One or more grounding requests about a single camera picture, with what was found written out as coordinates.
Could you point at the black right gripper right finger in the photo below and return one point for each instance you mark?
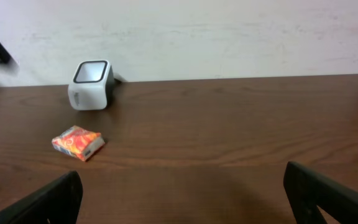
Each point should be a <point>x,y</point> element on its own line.
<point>309,192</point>

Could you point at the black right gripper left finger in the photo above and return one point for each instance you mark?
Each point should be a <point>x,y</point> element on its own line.
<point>57,202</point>

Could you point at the small orange snack packet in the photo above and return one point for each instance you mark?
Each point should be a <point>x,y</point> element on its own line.
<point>78,143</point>

